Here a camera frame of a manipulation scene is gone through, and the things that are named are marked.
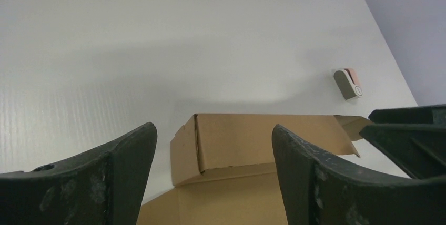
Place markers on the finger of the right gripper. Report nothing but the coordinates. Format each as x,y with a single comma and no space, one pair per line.
413,138

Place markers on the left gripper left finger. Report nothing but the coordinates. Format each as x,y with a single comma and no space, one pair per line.
103,185

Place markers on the brown cardboard box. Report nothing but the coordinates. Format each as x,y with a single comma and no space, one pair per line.
223,169

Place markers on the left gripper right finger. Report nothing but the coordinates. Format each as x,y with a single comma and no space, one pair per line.
319,187

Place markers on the small pink white stapler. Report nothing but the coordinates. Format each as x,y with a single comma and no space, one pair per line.
348,83

